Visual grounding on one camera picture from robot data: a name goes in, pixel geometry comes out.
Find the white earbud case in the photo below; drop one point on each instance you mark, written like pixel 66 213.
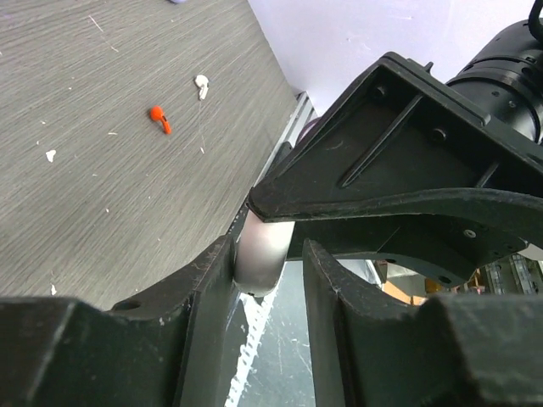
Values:
pixel 261 254

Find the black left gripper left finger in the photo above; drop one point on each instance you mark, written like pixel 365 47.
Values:
pixel 160 347

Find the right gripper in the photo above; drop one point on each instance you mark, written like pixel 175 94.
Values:
pixel 397 130

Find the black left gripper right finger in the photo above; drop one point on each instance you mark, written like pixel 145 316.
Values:
pixel 370 349

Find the white earbud front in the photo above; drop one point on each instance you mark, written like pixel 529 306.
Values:
pixel 202 83

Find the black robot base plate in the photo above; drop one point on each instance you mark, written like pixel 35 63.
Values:
pixel 267 358

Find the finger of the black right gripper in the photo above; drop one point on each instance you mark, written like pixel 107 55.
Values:
pixel 445 235

